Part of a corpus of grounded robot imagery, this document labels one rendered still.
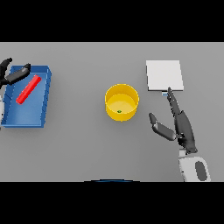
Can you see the green nut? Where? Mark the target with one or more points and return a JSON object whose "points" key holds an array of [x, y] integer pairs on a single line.
{"points": [[119, 111]]}

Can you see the blue tray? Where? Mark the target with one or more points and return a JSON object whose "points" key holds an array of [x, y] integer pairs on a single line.
{"points": [[26, 97]]}

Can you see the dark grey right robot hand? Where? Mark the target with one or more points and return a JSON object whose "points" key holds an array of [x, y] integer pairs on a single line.
{"points": [[183, 128]]}

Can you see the pale square measuring scale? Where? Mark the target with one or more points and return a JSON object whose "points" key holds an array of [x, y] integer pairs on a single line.
{"points": [[164, 75]]}

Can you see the yellow bowl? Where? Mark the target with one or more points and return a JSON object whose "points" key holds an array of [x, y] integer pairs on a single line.
{"points": [[121, 102]]}

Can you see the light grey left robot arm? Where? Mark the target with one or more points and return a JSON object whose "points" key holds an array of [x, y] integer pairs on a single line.
{"points": [[1, 108]]}

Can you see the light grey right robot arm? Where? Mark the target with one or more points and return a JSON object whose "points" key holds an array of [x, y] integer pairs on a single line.
{"points": [[194, 169]]}

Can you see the red beaker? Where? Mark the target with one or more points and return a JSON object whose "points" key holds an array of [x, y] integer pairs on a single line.
{"points": [[28, 89]]}

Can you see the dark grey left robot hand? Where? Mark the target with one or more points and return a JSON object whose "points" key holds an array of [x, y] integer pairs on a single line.
{"points": [[16, 74]]}

